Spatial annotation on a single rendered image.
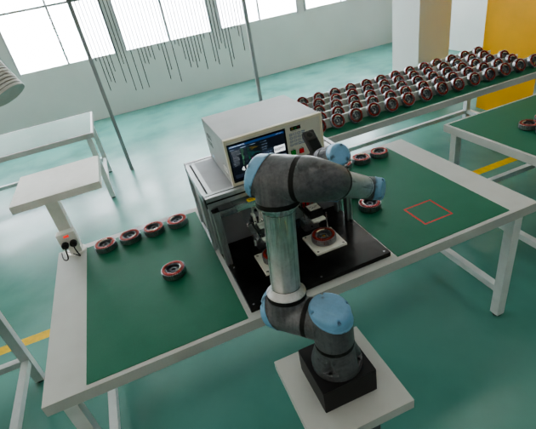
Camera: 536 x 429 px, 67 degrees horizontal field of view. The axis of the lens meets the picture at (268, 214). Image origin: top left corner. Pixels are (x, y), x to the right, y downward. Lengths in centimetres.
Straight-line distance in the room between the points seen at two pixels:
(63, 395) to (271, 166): 111
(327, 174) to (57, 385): 123
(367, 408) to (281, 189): 71
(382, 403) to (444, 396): 97
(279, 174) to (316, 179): 9
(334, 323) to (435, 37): 475
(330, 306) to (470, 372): 136
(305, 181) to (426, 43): 464
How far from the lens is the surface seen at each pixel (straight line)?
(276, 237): 106
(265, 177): 99
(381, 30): 958
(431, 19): 549
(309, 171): 95
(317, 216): 184
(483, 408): 230
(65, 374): 175
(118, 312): 186
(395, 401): 136
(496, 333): 260
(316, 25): 877
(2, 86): 217
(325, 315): 113
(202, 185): 180
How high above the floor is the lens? 189
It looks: 32 degrees down
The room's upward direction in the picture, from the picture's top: 11 degrees counter-clockwise
